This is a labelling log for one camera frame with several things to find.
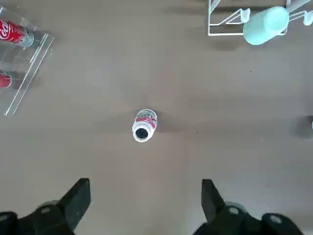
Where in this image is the white wire cup rack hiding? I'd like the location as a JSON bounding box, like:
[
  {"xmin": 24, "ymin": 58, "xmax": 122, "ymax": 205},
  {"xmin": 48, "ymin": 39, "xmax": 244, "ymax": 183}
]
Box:
[{"xmin": 207, "ymin": 0, "xmax": 313, "ymax": 37}]

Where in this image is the red cola bottle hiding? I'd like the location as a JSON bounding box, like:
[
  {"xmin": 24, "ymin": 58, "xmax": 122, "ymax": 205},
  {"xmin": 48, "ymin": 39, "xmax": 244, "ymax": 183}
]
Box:
[
  {"xmin": 0, "ymin": 17, "xmax": 35, "ymax": 48},
  {"xmin": 0, "ymin": 72, "xmax": 13, "ymax": 89}
]

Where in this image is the clear acrylic bottle shelf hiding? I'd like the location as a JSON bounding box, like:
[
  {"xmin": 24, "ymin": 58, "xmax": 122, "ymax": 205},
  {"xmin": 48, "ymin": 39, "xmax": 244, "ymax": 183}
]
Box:
[{"xmin": 0, "ymin": 6, "xmax": 55, "ymax": 117}]

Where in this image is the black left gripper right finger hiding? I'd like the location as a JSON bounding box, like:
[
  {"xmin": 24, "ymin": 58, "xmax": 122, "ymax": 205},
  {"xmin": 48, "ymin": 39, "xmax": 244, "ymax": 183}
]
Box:
[{"xmin": 193, "ymin": 179, "xmax": 306, "ymax": 235}]

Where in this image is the white juice bottle red label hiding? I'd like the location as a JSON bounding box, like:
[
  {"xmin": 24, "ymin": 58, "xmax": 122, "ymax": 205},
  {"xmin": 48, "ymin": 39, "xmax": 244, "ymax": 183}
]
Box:
[{"xmin": 132, "ymin": 108, "xmax": 158, "ymax": 143}]

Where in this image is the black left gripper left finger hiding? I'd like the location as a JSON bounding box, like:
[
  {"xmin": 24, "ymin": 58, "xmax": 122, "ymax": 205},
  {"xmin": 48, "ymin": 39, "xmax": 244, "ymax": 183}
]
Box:
[{"xmin": 0, "ymin": 178, "xmax": 91, "ymax": 235}]

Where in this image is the mint green cup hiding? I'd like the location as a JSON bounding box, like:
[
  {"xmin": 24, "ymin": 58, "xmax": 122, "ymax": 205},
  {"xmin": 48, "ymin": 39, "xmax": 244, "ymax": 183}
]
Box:
[{"xmin": 243, "ymin": 6, "xmax": 290, "ymax": 46}]

